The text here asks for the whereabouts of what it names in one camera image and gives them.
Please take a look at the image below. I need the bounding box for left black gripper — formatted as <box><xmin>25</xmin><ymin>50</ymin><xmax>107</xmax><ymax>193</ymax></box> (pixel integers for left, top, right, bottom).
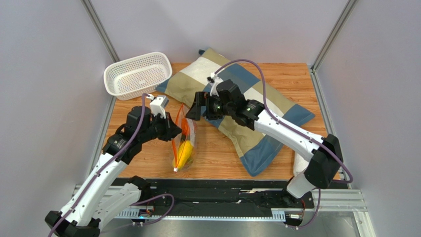
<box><xmin>139</xmin><ymin>111</ymin><xmax>182</xmax><ymax>144</ymax></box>

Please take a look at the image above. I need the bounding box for clear orange zip bag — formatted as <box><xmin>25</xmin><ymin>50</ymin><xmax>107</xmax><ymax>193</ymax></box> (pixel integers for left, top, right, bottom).
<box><xmin>171</xmin><ymin>104</ymin><xmax>197</xmax><ymax>173</ymax></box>

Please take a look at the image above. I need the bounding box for yellow fake corn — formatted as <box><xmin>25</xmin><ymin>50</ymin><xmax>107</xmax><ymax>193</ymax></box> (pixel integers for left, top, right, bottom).
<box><xmin>171</xmin><ymin>140</ymin><xmax>194</xmax><ymax>170</ymax></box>

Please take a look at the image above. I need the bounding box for orange fake pumpkin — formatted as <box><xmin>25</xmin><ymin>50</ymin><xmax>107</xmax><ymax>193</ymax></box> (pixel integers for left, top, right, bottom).
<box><xmin>181</xmin><ymin>118</ymin><xmax>191</xmax><ymax>138</ymax></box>

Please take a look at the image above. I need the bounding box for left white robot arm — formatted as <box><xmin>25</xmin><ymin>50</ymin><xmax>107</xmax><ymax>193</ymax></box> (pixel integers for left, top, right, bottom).
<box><xmin>45</xmin><ymin>106</ymin><xmax>182</xmax><ymax>237</ymax></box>

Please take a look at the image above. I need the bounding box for white plastic basket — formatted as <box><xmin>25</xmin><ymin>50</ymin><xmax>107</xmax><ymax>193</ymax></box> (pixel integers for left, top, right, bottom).
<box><xmin>103</xmin><ymin>52</ymin><xmax>172</xmax><ymax>101</ymax></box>

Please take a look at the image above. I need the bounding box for blue beige checked pillow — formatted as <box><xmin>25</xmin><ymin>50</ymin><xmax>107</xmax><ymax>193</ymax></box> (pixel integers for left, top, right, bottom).
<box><xmin>156</xmin><ymin>48</ymin><xmax>315</xmax><ymax>177</ymax></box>

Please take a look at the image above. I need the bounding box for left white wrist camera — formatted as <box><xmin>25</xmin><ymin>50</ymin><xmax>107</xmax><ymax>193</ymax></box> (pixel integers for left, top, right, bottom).
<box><xmin>146</xmin><ymin>94</ymin><xmax>169</xmax><ymax>119</ymax></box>

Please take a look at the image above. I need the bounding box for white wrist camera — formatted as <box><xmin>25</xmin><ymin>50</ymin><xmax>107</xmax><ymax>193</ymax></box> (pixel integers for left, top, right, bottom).
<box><xmin>207</xmin><ymin>73</ymin><xmax>223</xmax><ymax>96</ymax></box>
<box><xmin>146</xmin><ymin>94</ymin><xmax>169</xmax><ymax>119</ymax></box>

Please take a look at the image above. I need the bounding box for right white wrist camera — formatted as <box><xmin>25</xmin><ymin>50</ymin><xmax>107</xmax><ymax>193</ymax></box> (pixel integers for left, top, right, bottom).
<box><xmin>207</xmin><ymin>73</ymin><xmax>223</xmax><ymax>96</ymax></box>

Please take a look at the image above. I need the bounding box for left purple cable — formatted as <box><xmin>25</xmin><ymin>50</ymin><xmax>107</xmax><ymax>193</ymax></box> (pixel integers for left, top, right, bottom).
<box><xmin>48</xmin><ymin>93</ymin><xmax>152</xmax><ymax>237</ymax></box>

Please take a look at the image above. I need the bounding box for purple cable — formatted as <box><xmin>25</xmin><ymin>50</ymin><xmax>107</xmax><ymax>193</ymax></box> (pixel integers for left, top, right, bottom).
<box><xmin>48</xmin><ymin>93</ymin><xmax>152</xmax><ymax>237</ymax></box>
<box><xmin>213</xmin><ymin>59</ymin><xmax>354</xmax><ymax>184</ymax></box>

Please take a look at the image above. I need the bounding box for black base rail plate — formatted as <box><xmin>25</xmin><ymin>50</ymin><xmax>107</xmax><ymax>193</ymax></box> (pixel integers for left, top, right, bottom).
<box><xmin>145</xmin><ymin>179</ymin><xmax>320</xmax><ymax>219</ymax></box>

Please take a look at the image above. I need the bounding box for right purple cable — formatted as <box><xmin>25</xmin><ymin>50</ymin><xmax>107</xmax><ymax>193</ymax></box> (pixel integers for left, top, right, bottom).
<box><xmin>213</xmin><ymin>59</ymin><xmax>354</xmax><ymax>184</ymax></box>

